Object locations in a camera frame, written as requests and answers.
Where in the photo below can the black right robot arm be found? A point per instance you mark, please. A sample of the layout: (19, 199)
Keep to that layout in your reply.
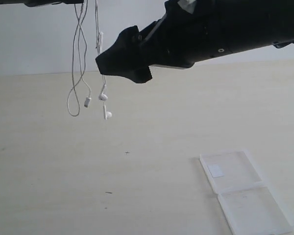
(252, 24)

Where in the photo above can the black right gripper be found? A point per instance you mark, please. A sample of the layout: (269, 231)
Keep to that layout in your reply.
(190, 31)

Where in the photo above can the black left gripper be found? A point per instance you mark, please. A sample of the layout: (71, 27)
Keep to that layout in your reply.
(37, 3)

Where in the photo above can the clear plastic storage case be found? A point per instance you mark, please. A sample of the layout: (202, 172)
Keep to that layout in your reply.
(248, 201)

